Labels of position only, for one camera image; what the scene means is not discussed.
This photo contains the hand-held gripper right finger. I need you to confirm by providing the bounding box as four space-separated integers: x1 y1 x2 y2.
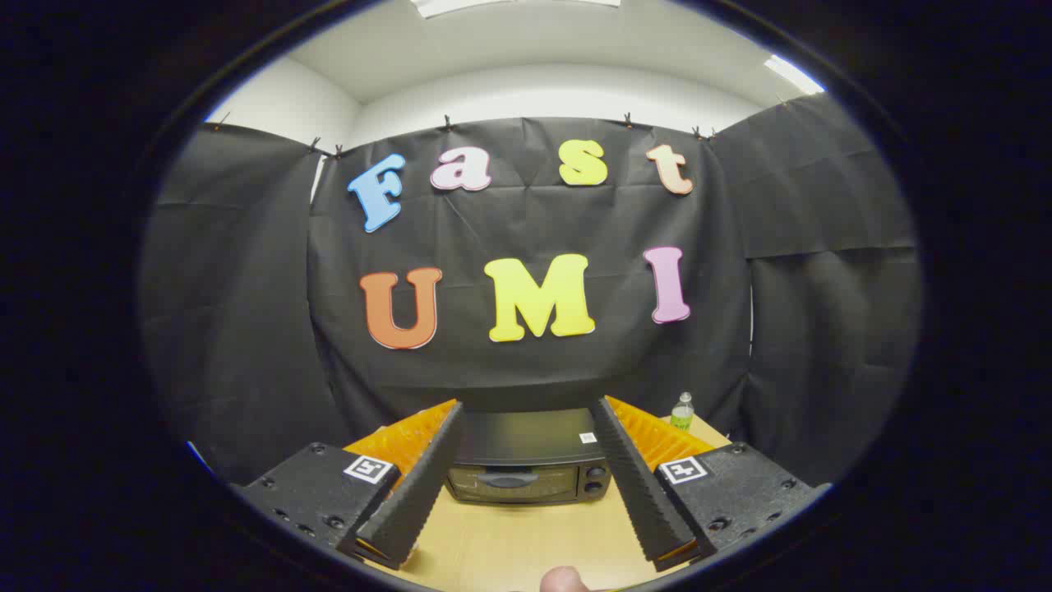
590 395 831 574

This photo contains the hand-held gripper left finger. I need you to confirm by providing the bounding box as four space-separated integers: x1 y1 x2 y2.
230 400 465 571

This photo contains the black toaster oven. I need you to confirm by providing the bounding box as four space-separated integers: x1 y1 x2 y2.
444 409 613 505

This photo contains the short ceiling light panel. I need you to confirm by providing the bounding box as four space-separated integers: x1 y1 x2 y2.
763 54 825 95

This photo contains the long ceiling light panel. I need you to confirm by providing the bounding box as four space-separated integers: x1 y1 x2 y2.
411 0 621 19

